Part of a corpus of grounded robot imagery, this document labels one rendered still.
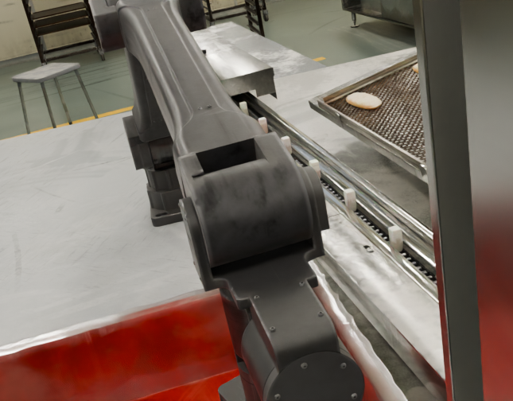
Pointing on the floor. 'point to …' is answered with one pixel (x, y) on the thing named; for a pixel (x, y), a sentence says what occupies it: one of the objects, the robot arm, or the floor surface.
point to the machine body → (266, 50)
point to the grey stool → (40, 75)
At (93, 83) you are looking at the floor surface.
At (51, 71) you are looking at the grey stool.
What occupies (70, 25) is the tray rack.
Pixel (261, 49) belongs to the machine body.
